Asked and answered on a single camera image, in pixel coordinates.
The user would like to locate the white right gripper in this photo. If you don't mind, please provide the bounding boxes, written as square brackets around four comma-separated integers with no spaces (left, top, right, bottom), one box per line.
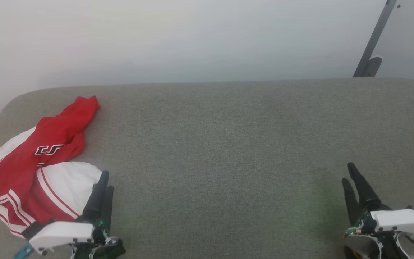
[342,163,414,259]

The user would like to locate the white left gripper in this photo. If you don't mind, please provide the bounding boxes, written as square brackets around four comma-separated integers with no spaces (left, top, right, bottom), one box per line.
[29,171,127,259]

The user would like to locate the red and white sports shorts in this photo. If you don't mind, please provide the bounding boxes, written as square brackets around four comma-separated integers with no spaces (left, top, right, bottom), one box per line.
[0,95,102,238]

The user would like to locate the grey fabric sofa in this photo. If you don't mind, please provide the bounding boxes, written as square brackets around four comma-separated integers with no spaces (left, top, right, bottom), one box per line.
[0,77,414,259]

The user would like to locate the teal left camera connector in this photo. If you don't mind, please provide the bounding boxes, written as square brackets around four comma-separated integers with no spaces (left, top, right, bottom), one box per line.
[14,244,35,259]

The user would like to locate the grey rounded wall bracket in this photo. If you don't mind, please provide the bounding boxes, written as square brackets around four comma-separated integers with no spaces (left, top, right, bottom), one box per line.
[363,56,383,78]

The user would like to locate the grey metal wall bar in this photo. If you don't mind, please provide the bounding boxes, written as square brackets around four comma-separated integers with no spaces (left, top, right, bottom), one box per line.
[353,0,398,78]

